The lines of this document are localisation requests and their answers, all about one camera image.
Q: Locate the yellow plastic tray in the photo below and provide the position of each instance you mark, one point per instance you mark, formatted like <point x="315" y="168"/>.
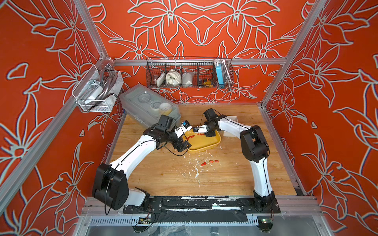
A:
<point x="200" y="142"/>

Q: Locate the yellow tape roll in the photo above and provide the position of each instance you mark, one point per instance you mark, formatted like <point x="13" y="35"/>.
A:
<point x="165" y="109"/>

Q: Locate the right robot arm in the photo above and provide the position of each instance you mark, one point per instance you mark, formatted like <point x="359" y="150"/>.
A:
<point x="255" y="149"/>

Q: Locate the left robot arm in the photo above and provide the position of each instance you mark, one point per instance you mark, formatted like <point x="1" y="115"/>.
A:
<point x="111" y="180"/>

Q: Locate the clear lidded storage container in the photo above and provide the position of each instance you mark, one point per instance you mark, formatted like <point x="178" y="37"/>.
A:
<point x="143" y="104"/>

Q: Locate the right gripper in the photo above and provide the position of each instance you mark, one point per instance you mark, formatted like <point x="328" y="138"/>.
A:
<point x="209" y="134"/>

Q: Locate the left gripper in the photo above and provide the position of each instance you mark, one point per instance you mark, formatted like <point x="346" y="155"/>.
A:
<point x="182" y="146"/>

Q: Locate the blue box in basket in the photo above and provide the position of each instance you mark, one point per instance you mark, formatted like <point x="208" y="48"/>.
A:
<point x="218" y="64"/>

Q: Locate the white cloth in basket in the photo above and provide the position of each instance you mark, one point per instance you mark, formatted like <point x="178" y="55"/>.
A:
<point x="173" y="77"/>

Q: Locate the clear wall-mounted bin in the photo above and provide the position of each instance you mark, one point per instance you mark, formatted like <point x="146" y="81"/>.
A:
<point x="99" y="91"/>

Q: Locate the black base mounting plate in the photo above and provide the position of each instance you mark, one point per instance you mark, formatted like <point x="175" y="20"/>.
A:
<point x="160" y="204"/>

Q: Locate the white square box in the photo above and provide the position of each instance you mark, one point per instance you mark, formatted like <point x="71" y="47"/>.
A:
<point x="234" y="119"/>

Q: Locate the black wire wall basket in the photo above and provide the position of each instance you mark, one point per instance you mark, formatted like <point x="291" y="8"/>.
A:
<point x="196" y="72"/>

